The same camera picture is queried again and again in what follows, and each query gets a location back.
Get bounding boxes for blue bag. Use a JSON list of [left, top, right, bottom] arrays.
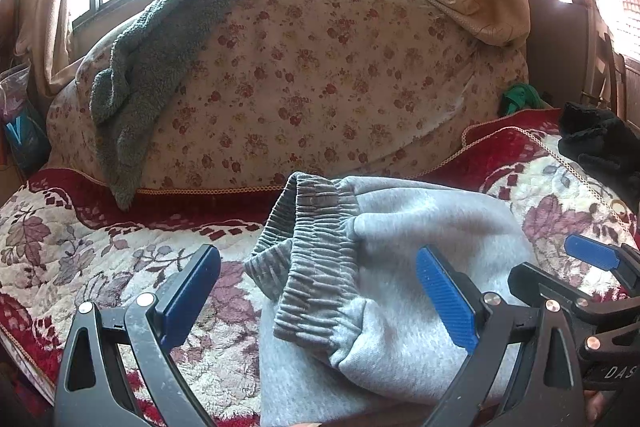
[[2, 106, 52, 175]]

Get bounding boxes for green cloth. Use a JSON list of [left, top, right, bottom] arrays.
[[501, 82, 549, 118]]

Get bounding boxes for grey fleece pants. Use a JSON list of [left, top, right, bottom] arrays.
[[243, 172, 542, 427]]

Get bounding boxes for brown wooden panel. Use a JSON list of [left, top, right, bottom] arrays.
[[528, 0, 594, 111]]

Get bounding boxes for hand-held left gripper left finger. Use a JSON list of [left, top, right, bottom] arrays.
[[54, 244, 222, 427]]

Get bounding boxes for person's right hand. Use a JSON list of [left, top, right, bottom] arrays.
[[584, 389, 612, 425]]

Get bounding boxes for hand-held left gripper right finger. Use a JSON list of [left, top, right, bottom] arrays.
[[415, 246, 586, 427]]

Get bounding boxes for black cloth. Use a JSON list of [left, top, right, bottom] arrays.
[[557, 100, 640, 214]]

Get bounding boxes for clear plastic bag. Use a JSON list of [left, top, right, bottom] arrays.
[[0, 61, 37, 134]]

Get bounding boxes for floral sofa cushion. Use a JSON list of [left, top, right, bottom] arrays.
[[46, 0, 532, 194]]

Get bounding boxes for grey-green fleece throw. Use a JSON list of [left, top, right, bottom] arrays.
[[89, 0, 297, 212]]

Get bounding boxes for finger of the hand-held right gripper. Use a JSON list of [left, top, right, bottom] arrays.
[[564, 234, 640, 299], [507, 261, 592, 314]]

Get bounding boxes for red floral blanket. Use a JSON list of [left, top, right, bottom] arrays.
[[0, 107, 640, 427]]

